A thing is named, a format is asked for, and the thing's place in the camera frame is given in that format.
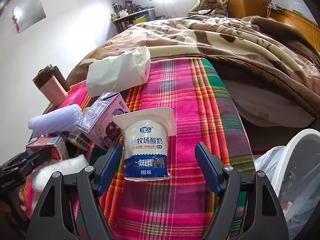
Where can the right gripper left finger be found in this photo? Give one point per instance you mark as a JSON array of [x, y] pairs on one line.
[[69, 208]]

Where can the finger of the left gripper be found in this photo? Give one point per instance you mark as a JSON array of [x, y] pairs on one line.
[[19, 167]]

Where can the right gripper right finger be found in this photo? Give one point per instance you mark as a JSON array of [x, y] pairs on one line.
[[248, 206]]

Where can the white foam fruit net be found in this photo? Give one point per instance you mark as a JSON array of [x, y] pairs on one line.
[[64, 119]]

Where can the purple milk carton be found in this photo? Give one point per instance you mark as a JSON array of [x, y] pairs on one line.
[[97, 122]]

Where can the white blue yogurt cup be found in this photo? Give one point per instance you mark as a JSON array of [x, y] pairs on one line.
[[145, 133]]

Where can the white trash bin with liner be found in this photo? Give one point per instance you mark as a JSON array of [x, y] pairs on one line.
[[293, 171]]

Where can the person left hand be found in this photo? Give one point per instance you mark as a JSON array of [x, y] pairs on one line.
[[5, 208]]

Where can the red white juice carton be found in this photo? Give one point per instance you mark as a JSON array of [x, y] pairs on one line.
[[56, 145]]

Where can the small beige patterned box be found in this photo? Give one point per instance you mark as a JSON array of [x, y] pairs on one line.
[[79, 139]]

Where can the pink plaid bed sheet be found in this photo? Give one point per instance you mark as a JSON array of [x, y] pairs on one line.
[[182, 206]]

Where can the pink brown travel mug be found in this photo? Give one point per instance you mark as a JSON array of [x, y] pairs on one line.
[[51, 83]]

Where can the white tissue pack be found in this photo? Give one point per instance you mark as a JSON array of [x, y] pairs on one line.
[[119, 73]]

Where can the cluttered shelf desk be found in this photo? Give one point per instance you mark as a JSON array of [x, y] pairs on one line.
[[128, 20]]

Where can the brown beige fleece blanket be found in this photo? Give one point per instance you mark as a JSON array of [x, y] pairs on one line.
[[258, 50]]

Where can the wooden headboard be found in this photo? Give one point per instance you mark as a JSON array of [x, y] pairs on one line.
[[305, 26]]

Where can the brown teddy bear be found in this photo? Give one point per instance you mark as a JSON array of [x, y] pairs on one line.
[[212, 7]]

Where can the silver wall panel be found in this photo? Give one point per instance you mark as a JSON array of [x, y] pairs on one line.
[[27, 14]]

